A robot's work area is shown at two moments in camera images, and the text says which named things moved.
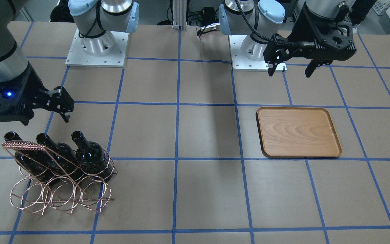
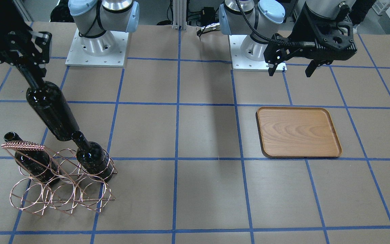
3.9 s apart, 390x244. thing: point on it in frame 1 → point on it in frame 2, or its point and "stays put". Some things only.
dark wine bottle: (62, 158) → (50, 104)
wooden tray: (289, 132) stays put
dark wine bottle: (36, 163) stays put
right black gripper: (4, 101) → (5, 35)
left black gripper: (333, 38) stays put
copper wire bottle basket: (48, 180) stays put
